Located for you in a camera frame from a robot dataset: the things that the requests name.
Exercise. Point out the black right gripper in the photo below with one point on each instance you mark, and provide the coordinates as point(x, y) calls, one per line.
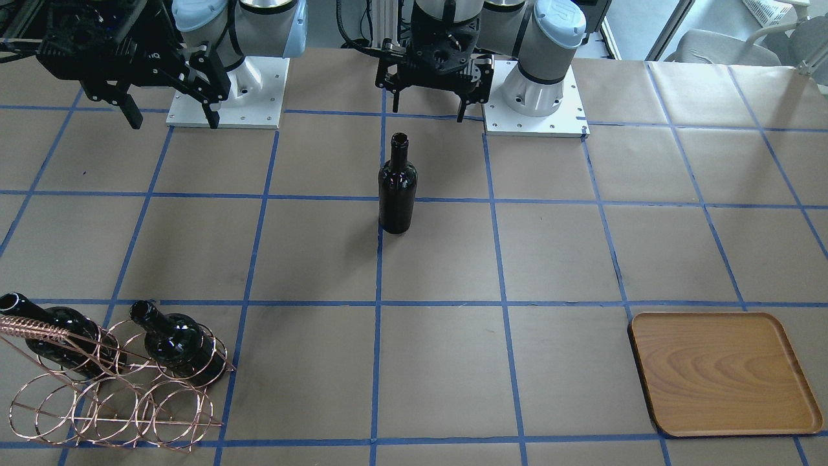
point(152, 57)

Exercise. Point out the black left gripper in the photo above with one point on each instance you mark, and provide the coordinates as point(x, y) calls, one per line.
point(479, 72)

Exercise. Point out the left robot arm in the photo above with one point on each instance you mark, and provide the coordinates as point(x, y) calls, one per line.
point(542, 36)

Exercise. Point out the wooden tray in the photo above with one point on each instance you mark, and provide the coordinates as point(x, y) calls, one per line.
point(722, 374)

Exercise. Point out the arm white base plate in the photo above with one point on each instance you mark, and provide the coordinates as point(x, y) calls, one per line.
point(522, 108)
point(255, 102)

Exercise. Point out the aluminium frame post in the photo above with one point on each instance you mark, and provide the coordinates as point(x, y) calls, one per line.
point(384, 22)

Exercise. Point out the copper wire bottle basket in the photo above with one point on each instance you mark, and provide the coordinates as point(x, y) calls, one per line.
point(137, 403)

